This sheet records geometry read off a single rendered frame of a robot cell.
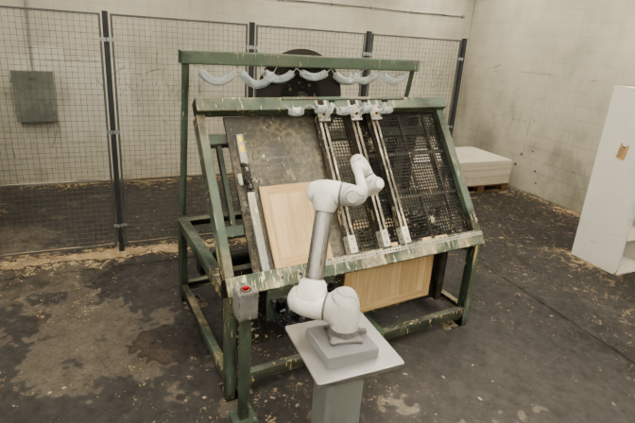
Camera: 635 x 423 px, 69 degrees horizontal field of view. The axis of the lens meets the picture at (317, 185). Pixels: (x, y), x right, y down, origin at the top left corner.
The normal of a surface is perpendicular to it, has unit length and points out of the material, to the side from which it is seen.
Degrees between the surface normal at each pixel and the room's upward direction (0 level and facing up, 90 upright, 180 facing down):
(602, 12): 90
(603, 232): 90
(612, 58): 90
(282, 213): 55
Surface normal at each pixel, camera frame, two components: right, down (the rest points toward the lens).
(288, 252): 0.43, -0.30
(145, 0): 0.39, 0.31
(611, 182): -0.92, 0.06
